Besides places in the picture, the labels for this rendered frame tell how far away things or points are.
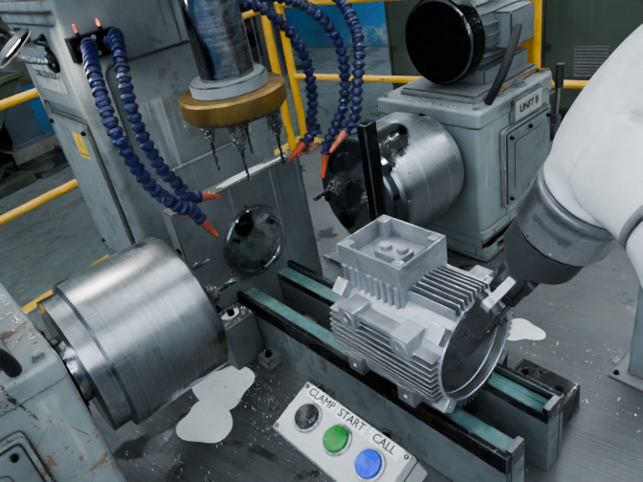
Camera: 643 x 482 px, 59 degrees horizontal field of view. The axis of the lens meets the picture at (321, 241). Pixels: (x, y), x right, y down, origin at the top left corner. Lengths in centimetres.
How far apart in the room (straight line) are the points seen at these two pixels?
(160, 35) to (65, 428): 68
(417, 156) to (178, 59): 49
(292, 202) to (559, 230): 77
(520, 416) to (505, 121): 64
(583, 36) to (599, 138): 363
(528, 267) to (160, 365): 53
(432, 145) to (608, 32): 293
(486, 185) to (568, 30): 285
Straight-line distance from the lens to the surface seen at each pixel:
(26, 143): 597
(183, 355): 88
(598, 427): 103
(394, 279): 77
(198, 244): 109
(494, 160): 129
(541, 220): 51
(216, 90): 93
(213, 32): 93
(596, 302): 127
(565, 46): 411
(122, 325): 85
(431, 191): 115
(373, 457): 64
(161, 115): 115
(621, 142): 43
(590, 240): 51
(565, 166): 47
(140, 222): 116
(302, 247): 125
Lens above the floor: 157
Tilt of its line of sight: 30 degrees down
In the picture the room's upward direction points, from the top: 12 degrees counter-clockwise
